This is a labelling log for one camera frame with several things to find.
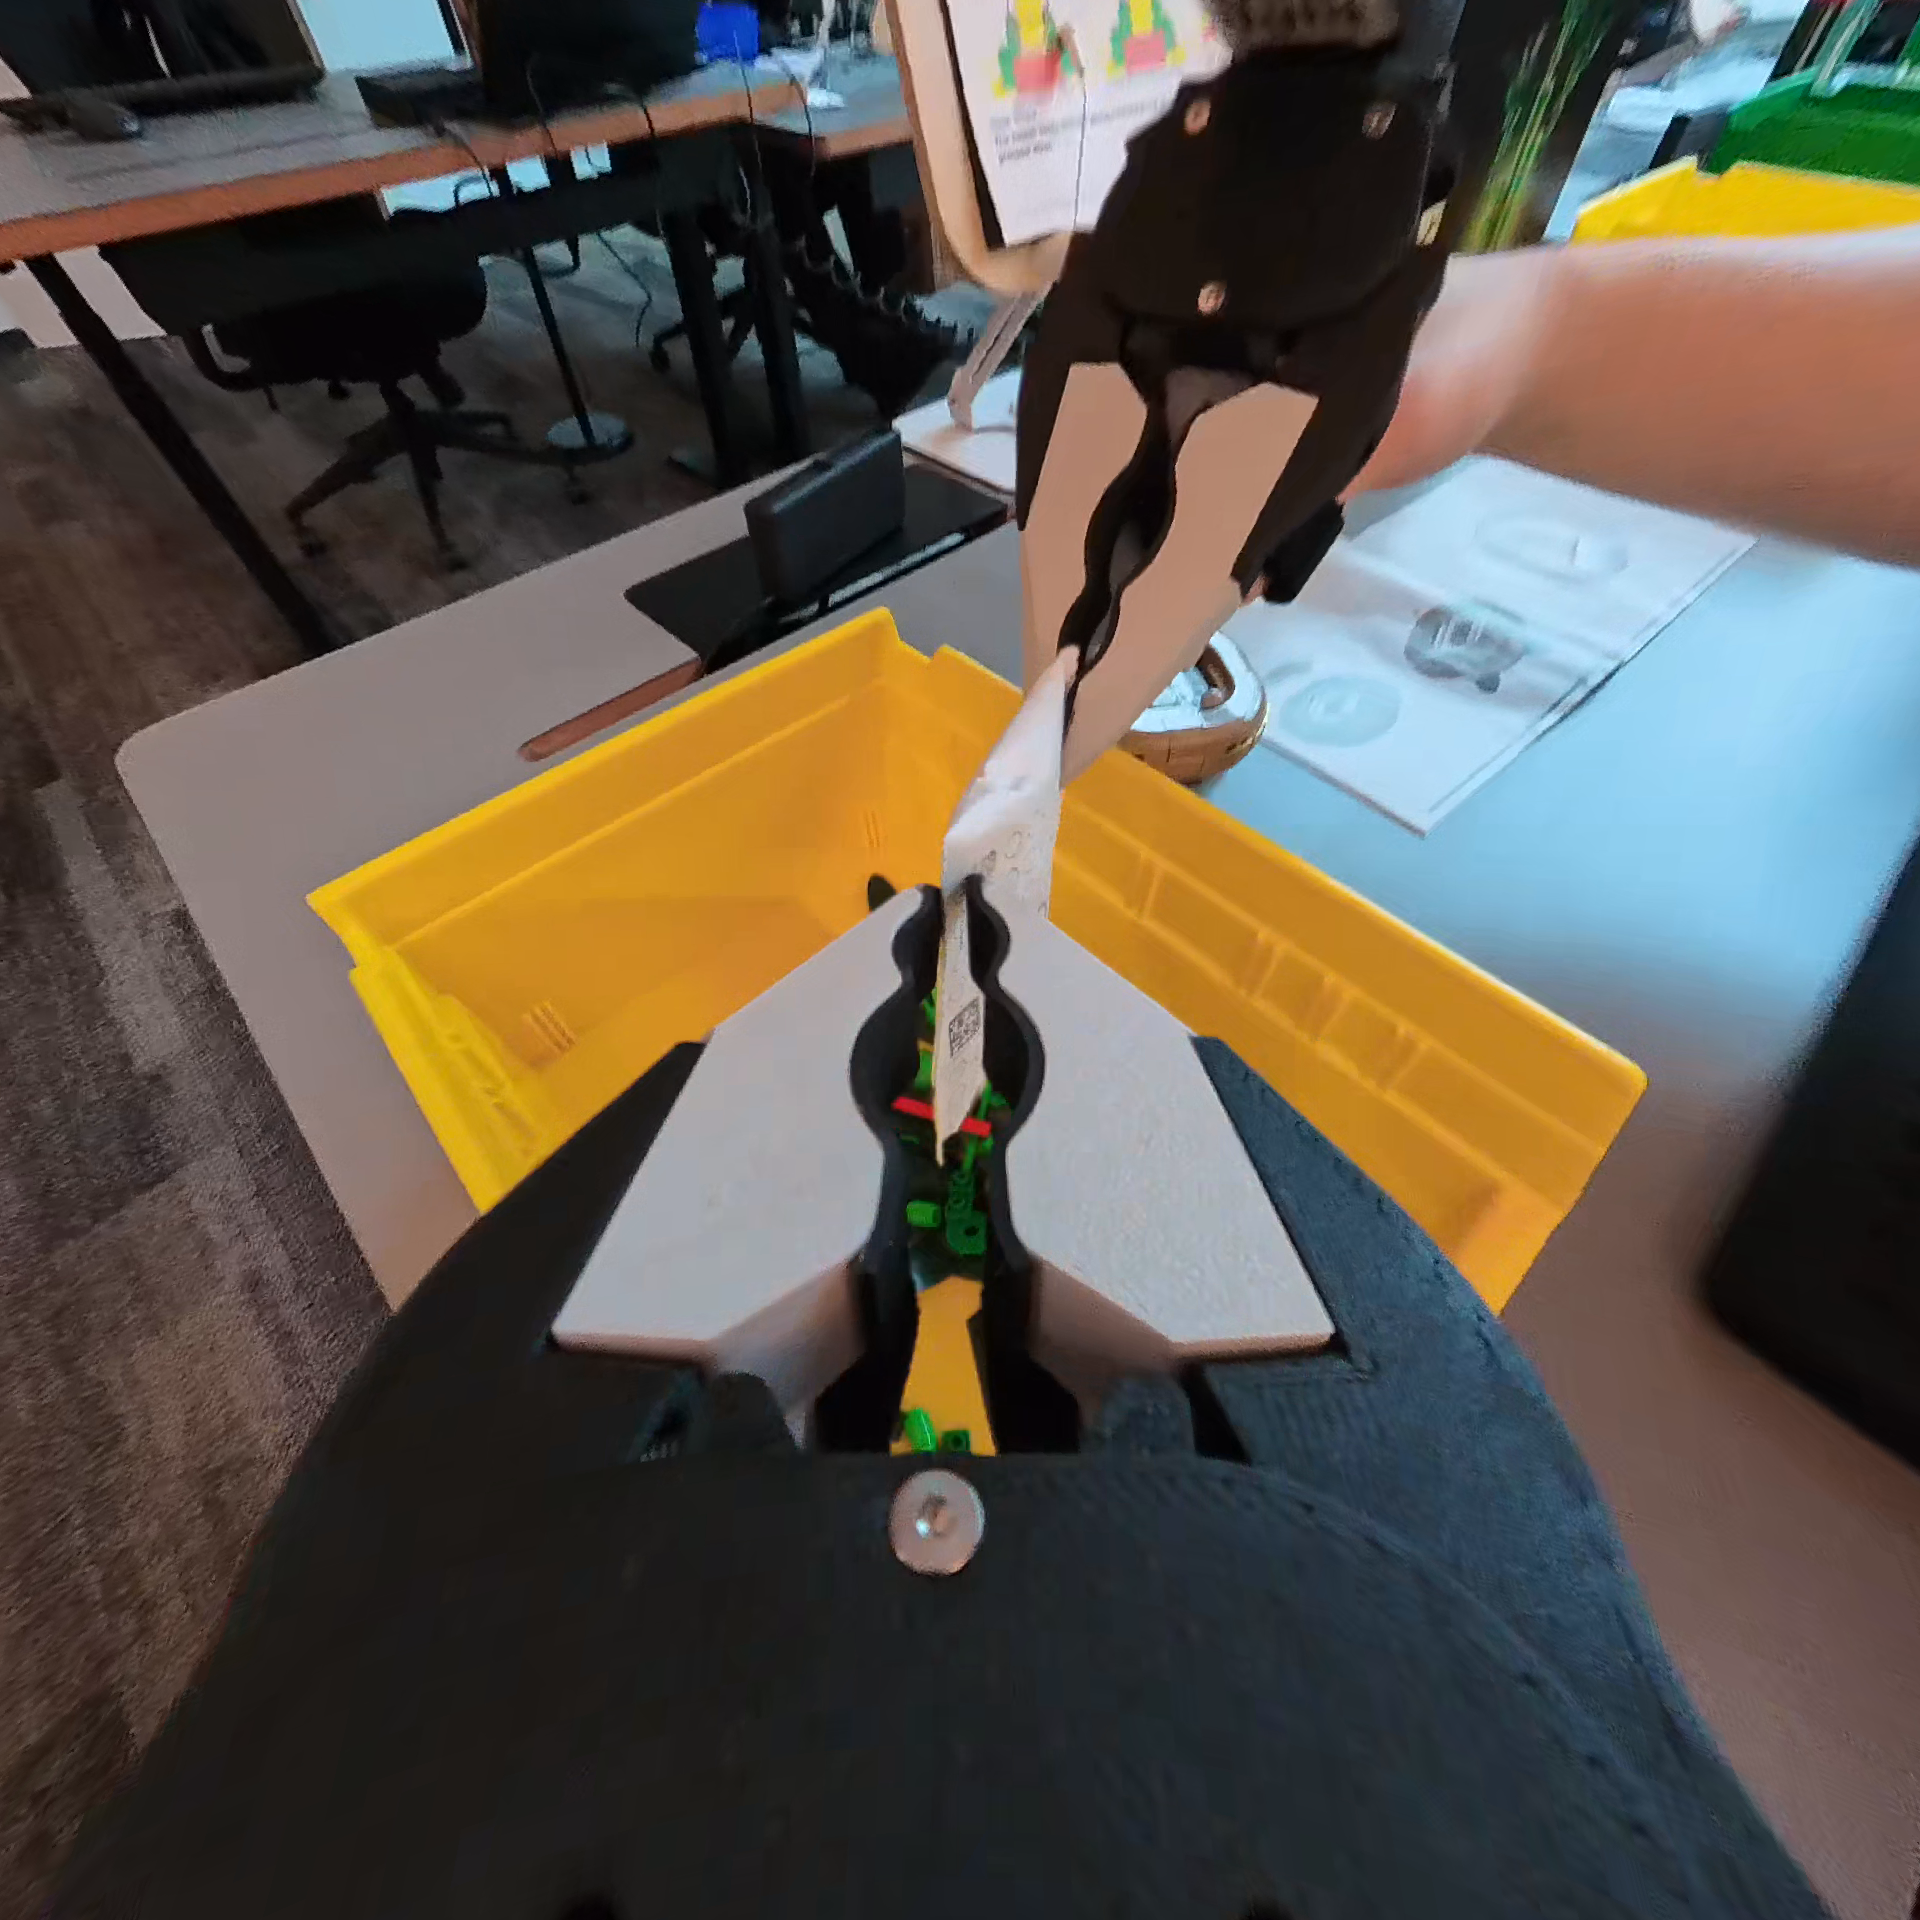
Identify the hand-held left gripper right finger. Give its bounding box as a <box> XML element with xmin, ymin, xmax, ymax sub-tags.
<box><xmin>977</xmin><ymin>884</ymin><xmax>1337</xmax><ymax>1452</ymax></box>

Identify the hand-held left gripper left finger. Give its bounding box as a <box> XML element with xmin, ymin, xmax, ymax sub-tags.
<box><xmin>550</xmin><ymin>884</ymin><xmax>940</xmax><ymax>1452</ymax></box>

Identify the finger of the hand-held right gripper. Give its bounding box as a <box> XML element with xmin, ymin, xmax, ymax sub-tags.
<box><xmin>1023</xmin><ymin>358</ymin><xmax>1161</xmax><ymax>696</ymax></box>
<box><xmin>1059</xmin><ymin>387</ymin><xmax>1326</xmax><ymax>794</ymax></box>

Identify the pile of green toy bricks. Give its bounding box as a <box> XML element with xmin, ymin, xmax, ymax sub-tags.
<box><xmin>890</xmin><ymin>989</ymin><xmax>1003</xmax><ymax>1456</ymax></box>

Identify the small white paper bag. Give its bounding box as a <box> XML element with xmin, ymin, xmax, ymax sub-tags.
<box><xmin>931</xmin><ymin>661</ymin><xmax>1069</xmax><ymax>1174</ymax></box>

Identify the person's right forearm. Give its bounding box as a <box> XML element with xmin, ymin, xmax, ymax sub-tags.
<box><xmin>1346</xmin><ymin>224</ymin><xmax>1920</xmax><ymax>569</ymax></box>

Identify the wooden top desk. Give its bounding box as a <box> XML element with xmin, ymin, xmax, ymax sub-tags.
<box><xmin>0</xmin><ymin>57</ymin><xmax>921</xmax><ymax>654</ymax></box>

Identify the white stand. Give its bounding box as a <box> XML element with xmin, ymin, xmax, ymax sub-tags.
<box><xmin>892</xmin><ymin>289</ymin><xmax>1045</xmax><ymax>497</ymax></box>

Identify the brown round toy brick pot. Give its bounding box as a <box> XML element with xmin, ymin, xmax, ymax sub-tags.
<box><xmin>1122</xmin><ymin>626</ymin><xmax>1273</xmax><ymax>786</ymax></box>

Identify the black device on mat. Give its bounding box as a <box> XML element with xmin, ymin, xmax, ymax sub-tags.
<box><xmin>623</xmin><ymin>461</ymin><xmax>1012</xmax><ymax>672</ymax></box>

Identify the black rectangular case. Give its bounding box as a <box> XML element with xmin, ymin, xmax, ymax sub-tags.
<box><xmin>742</xmin><ymin>430</ymin><xmax>910</xmax><ymax>605</ymax></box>

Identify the printed instruction sheet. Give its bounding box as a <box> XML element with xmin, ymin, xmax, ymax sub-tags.
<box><xmin>945</xmin><ymin>0</ymin><xmax>1234</xmax><ymax>251</ymax></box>

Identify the open instruction booklet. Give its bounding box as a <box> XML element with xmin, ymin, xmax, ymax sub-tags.
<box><xmin>1223</xmin><ymin>538</ymin><xmax>1649</xmax><ymax>837</ymax></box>

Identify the wooden document board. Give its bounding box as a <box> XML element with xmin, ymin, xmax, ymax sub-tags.
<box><xmin>883</xmin><ymin>0</ymin><xmax>1086</xmax><ymax>298</ymax></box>

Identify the green plastic bin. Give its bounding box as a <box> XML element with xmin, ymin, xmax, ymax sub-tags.
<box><xmin>1708</xmin><ymin>67</ymin><xmax>1920</xmax><ymax>186</ymax></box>

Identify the dark blurred box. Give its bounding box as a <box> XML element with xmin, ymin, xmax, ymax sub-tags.
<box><xmin>1698</xmin><ymin>848</ymin><xmax>1920</xmax><ymax>1480</ymax></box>

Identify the black office chair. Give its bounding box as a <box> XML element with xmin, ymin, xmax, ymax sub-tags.
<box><xmin>102</xmin><ymin>210</ymin><xmax>635</xmax><ymax>576</ymax></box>

